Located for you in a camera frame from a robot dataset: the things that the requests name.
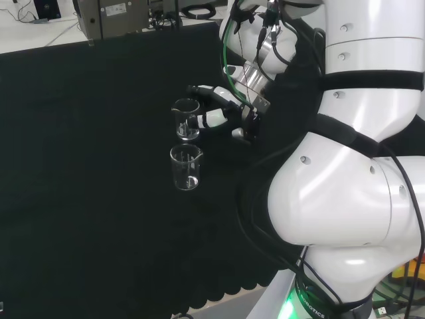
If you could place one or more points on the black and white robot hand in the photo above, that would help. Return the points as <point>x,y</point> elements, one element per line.
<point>250,116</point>

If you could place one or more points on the clear glass beaker white print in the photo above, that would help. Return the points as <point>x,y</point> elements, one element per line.
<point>181,114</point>

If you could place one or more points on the black cloth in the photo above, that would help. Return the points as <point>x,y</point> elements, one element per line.
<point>99,172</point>

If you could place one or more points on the grey metal cabinet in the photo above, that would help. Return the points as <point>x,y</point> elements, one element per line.
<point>123,16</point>

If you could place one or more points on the yellow stop button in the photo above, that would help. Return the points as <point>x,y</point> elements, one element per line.
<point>413,270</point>

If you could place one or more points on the black computer tower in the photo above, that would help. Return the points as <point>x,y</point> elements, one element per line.
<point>46,8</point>

